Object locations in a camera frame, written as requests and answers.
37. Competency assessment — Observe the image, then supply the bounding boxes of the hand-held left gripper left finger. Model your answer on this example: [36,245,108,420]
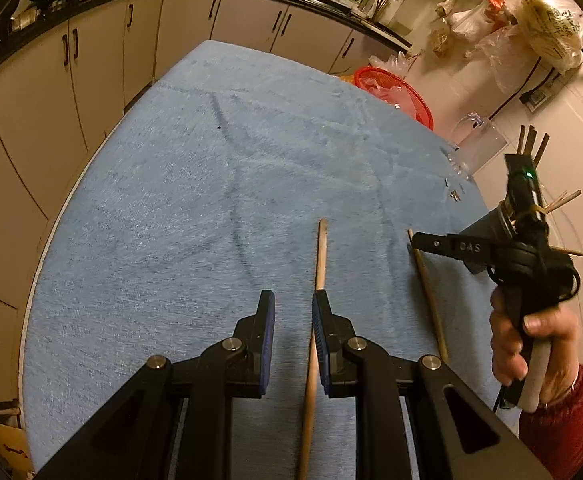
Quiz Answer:
[34,289,276,480]

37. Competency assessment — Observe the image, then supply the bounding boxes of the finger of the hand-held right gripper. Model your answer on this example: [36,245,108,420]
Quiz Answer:
[413,231,498,264]

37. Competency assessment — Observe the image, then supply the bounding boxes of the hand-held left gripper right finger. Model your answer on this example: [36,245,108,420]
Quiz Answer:
[312,289,555,480]

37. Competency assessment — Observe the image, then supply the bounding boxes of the person's right forearm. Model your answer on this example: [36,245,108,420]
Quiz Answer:
[519,364,583,480]

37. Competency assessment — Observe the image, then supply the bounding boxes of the person's right hand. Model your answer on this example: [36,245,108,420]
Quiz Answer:
[490,290,580,404]

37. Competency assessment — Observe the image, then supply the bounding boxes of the clear plastic pitcher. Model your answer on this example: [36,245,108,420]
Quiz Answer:
[449,112,509,181]

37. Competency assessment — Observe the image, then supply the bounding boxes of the red mesh basket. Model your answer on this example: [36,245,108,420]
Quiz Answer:
[354,65,435,132]

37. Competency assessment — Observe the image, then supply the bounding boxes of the blue table cloth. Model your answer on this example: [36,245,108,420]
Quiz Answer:
[18,40,522,480]

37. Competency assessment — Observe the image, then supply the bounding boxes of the crumpled plastic bag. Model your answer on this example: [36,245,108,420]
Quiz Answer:
[371,80,415,111]

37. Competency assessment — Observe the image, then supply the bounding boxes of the white power strip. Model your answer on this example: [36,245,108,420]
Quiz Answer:
[524,80,562,111]

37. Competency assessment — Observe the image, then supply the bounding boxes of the white plastic bag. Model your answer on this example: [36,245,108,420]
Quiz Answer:
[369,52,413,79]

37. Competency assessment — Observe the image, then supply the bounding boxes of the translucent hanging plastic bag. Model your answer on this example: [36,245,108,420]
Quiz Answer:
[474,25,529,93]

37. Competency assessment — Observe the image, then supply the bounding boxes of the plastic bag of flatbread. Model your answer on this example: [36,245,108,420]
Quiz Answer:
[501,0,583,73]

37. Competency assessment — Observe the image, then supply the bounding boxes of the yellow cardboard piece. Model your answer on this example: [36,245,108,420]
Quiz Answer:
[0,417,34,478]

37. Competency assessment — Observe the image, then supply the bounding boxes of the cream base cabinets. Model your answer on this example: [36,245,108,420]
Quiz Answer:
[0,0,407,411]

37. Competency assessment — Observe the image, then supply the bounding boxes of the black power cable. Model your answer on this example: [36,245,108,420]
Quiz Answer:
[489,55,545,121]

